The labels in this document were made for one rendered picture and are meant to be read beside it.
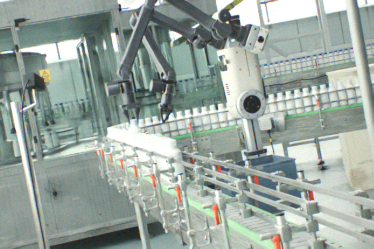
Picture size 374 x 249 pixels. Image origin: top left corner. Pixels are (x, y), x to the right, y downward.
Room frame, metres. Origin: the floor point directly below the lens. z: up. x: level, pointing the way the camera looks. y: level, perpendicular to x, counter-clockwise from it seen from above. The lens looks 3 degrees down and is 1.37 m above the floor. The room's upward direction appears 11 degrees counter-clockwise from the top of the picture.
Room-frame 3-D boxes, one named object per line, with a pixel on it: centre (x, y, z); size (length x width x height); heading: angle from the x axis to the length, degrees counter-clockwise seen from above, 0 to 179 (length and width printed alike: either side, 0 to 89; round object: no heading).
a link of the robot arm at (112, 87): (3.79, 0.28, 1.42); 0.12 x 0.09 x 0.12; 102
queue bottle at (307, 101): (5.42, -0.88, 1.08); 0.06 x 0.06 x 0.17
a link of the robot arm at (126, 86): (3.80, 0.24, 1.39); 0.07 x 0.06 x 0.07; 102
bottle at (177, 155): (2.87, 0.06, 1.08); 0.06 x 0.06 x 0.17
